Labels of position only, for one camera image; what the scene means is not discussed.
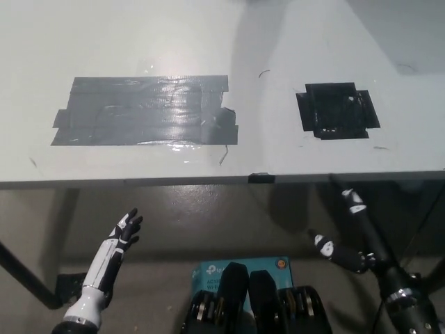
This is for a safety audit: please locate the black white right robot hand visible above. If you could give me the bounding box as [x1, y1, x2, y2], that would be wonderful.
[314, 189, 423, 310]

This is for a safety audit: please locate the grey duct tape patch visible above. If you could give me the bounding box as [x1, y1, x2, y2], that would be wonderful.
[50, 74, 239, 147]

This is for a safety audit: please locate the teal router cardboard box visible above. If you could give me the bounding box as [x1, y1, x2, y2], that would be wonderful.
[190, 256, 293, 314]

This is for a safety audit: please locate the black cable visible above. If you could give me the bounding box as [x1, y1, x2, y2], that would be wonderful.
[372, 299, 387, 334]

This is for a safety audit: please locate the black table foot plate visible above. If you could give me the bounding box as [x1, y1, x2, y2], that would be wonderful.
[55, 273, 88, 307]

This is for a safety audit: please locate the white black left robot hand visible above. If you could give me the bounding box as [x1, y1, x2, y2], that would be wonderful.
[63, 207, 144, 330]

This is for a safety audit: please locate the black metal table leg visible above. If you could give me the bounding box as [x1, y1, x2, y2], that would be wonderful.
[0, 239, 62, 310]

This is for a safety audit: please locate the black tape square patch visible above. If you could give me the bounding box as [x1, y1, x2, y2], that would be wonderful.
[295, 82, 381, 141]

